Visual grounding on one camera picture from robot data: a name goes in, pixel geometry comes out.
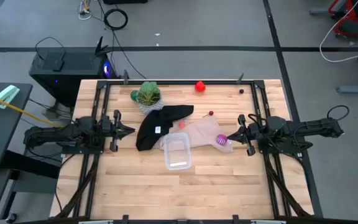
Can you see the grey metal bench foot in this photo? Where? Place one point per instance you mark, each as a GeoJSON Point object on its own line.
{"type": "Point", "coordinates": [320, 11]}
{"type": "Point", "coordinates": [356, 89]}

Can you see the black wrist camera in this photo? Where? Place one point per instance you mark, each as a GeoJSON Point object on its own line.
{"type": "Point", "coordinates": [107, 124]}
{"type": "Point", "coordinates": [255, 130]}

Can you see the purple striped toy onion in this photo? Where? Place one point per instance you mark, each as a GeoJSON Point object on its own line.
{"type": "Point", "coordinates": [222, 139]}

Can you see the black table clamp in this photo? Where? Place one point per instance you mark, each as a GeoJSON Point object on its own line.
{"type": "Point", "coordinates": [125, 77]}
{"type": "Point", "coordinates": [240, 79]}

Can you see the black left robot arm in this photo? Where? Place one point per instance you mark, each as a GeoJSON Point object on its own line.
{"type": "Point", "coordinates": [57, 133]}

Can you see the beige cloth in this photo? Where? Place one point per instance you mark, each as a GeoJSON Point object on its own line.
{"type": "Point", "coordinates": [204, 132]}

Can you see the mint green stapler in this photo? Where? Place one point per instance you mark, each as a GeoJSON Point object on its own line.
{"type": "Point", "coordinates": [6, 96]}

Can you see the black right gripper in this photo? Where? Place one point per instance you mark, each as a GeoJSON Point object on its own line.
{"type": "Point", "coordinates": [251, 149]}

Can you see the black computer tower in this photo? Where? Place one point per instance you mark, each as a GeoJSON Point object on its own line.
{"type": "Point", "coordinates": [67, 71]}

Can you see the teal round toy vegetable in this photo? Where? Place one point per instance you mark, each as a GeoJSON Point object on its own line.
{"type": "Point", "coordinates": [134, 95]}

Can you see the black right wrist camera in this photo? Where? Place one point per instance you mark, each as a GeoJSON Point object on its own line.
{"type": "Point", "coordinates": [255, 130]}

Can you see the small pink toy produce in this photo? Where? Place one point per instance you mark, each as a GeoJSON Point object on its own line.
{"type": "Point", "coordinates": [182, 125]}

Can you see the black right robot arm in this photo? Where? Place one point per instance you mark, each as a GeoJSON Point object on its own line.
{"type": "Point", "coordinates": [306, 129]}

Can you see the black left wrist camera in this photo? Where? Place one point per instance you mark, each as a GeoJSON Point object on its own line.
{"type": "Point", "coordinates": [107, 124]}

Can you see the red toy bell pepper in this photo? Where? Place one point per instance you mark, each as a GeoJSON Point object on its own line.
{"type": "Point", "coordinates": [200, 86]}

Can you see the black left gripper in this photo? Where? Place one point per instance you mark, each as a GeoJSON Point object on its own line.
{"type": "Point", "coordinates": [116, 146]}

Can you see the red and black stool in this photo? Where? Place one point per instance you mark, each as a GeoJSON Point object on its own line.
{"type": "Point", "coordinates": [353, 31]}

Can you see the red toy cherry with stem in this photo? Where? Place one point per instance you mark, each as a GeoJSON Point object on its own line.
{"type": "Point", "coordinates": [211, 113]}

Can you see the green plant in patterned pot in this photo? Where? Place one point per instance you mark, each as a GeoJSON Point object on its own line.
{"type": "Point", "coordinates": [149, 95]}

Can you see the black cloth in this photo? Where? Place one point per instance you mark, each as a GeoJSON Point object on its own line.
{"type": "Point", "coordinates": [154, 124]}

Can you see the clear plastic tupperware container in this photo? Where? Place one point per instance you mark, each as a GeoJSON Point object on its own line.
{"type": "Point", "coordinates": [177, 152]}

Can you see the small dark toy berry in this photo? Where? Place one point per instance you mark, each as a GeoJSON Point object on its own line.
{"type": "Point", "coordinates": [241, 91]}

